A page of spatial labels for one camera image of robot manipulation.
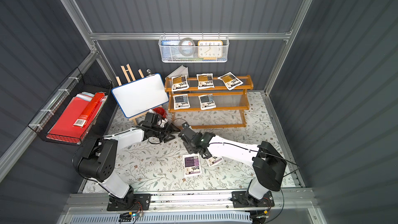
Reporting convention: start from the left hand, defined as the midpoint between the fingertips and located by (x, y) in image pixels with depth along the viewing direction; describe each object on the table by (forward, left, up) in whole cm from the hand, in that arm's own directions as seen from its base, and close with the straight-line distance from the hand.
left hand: (179, 134), depth 89 cm
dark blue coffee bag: (+17, -16, +9) cm, 25 cm away
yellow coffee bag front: (+20, -29, +23) cm, 42 cm away
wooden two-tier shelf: (+30, -35, -9) cm, 47 cm away
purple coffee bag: (-15, -7, -7) cm, 19 cm away
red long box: (+1, +41, +22) cm, 46 cm away
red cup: (+14, +12, +3) cm, 19 cm away
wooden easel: (+12, +30, -1) cm, 32 cm away
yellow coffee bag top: (+18, -1, +23) cm, 29 cm away
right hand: (-7, -8, +3) cm, 11 cm away
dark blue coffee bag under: (+17, 0, +9) cm, 19 cm away
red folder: (-8, +48, +20) cm, 53 cm away
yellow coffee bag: (+20, -15, +23) cm, 34 cm away
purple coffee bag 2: (-13, -20, -7) cm, 25 cm away
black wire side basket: (+16, +52, +24) cm, 59 cm away
